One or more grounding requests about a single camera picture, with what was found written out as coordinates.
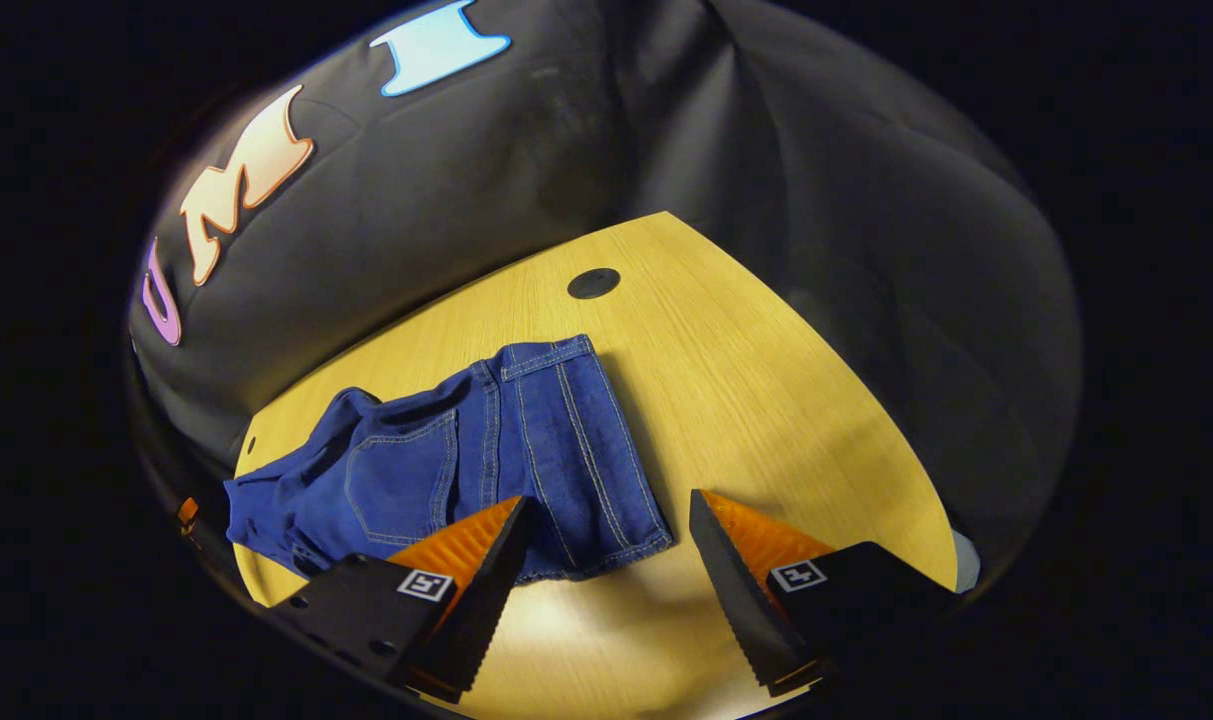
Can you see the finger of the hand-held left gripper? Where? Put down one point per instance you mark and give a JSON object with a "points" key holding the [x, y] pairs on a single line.
{"points": [[188, 513]]}

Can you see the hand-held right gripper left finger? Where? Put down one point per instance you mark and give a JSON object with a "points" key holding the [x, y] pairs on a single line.
{"points": [[481, 610]]}

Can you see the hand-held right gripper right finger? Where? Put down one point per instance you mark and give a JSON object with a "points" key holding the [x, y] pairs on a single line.
{"points": [[741, 600]]}

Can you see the blue denim jeans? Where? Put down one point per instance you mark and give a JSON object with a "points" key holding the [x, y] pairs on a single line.
{"points": [[526, 440]]}

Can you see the black backdrop cloth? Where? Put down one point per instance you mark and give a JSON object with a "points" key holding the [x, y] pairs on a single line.
{"points": [[566, 170]]}

